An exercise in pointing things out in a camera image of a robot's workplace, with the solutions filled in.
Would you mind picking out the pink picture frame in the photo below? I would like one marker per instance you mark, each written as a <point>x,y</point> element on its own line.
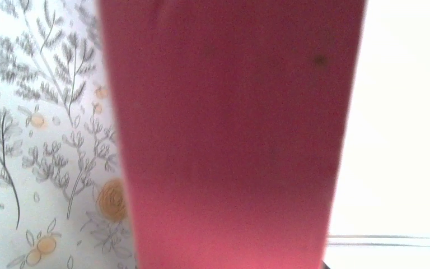
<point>231,119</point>

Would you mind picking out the floral patterned table mat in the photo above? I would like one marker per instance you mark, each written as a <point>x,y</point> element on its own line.
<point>61,194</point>

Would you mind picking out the aluminium corner wall profile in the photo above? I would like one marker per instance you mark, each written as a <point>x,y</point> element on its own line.
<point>378,241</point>

